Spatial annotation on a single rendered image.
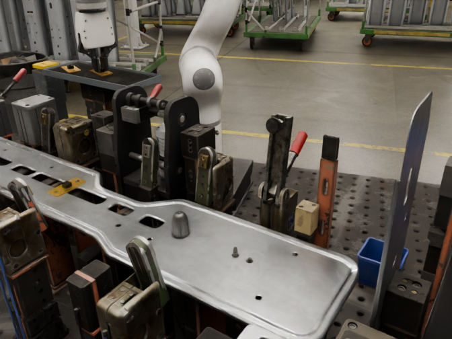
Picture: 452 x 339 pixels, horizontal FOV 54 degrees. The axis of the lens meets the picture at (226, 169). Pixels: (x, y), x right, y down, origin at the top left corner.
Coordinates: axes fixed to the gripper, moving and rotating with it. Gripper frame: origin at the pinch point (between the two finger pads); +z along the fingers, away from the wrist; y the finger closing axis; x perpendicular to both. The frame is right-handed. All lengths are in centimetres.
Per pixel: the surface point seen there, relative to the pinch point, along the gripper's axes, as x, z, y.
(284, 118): 73, -3, -1
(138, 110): 36.2, 3.1, 9.0
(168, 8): -608, 75, -434
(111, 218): 51, 19, 26
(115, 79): 9.5, 2.5, 0.5
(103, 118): 20.0, 8.9, 10.6
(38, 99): -3.2, 7.6, 18.8
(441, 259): 104, 15, -6
